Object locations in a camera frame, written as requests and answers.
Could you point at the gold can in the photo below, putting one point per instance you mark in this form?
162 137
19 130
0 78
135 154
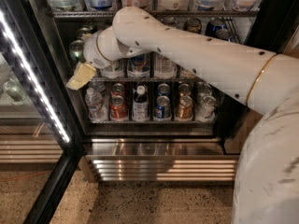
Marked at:
184 110
184 73

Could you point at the front gold can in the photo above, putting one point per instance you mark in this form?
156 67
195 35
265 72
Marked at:
184 73

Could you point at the dark juice bottle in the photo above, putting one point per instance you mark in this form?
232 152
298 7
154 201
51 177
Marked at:
140 104

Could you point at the steel fridge base grille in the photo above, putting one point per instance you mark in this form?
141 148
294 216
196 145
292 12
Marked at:
158 168

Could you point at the front dark blue can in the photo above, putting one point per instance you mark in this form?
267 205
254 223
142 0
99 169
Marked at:
224 34

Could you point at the upper wire shelf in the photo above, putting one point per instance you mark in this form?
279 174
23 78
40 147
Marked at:
155 13

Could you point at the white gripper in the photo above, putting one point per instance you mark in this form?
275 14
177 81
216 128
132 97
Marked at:
92 50

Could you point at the bottom shelf water bottle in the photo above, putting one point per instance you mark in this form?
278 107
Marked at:
94 101

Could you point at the bottom silver can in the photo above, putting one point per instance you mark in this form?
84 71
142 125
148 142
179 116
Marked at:
206 107

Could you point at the middle wire shelf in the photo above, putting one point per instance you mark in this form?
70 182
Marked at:
143 79

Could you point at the middle shelf water bottle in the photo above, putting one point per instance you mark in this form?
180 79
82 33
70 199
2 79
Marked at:
164 68

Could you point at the front blue silver can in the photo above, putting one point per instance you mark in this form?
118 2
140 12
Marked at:
139 66

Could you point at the green can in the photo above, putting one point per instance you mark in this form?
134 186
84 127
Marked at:
83 33
76 50

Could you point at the shelf water bottle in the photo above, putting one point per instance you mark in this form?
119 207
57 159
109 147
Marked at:
164 68
94 101

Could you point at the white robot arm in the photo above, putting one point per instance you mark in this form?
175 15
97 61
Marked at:
267 177

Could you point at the wire shelf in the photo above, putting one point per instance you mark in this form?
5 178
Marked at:
155 13
143 79

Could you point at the open glass fridge door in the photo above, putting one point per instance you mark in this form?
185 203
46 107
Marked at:
40 145

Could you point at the bottom blue can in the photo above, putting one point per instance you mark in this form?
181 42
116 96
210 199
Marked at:
162 107

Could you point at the bottom gold can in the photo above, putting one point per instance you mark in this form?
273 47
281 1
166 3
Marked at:
184 110

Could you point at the front white can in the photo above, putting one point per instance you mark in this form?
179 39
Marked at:
113 71

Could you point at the front orange can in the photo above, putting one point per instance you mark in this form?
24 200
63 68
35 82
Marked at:
118 107

